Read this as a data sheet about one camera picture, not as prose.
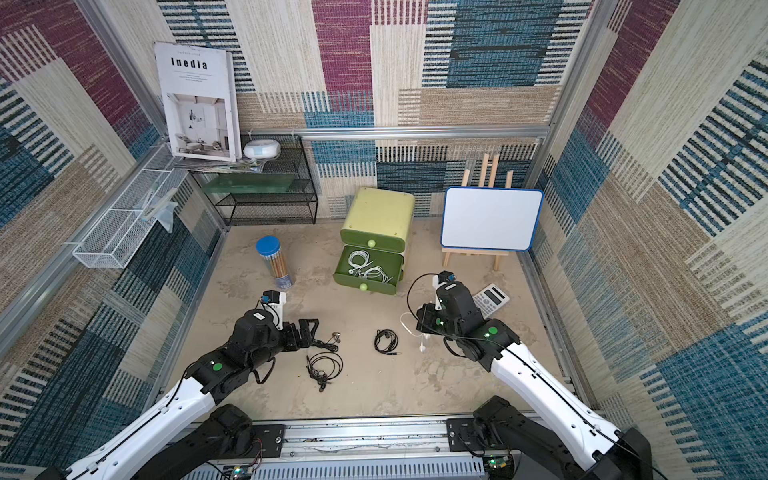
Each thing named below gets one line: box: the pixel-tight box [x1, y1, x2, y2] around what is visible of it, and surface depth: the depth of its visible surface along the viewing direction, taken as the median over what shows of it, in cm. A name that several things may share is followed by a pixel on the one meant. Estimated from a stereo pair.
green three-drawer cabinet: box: [333, 187, 416, 295], surface depth 95 cm
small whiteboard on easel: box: [440, 153, 544, 271], surface depth 98 cm
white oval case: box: [243, 139, 281, 160], surface depth 89 cm
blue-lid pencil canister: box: [256, 235, 293, 290], surface depth 91 cm
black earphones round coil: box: [374, 328, 399, 356], surface depth 92 cm
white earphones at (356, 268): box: [348, 250, 374, 277], surface depth 99 cm
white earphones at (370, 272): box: [348, 258, 393, 283], surface depth 98 cm
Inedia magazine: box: [154, 41, 242, 162], surface depth 79 cm
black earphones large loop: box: [306, 352, 344, 392], surface depth 85 cm
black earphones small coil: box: [312, 332, 341, 352], surface depth 91 cm
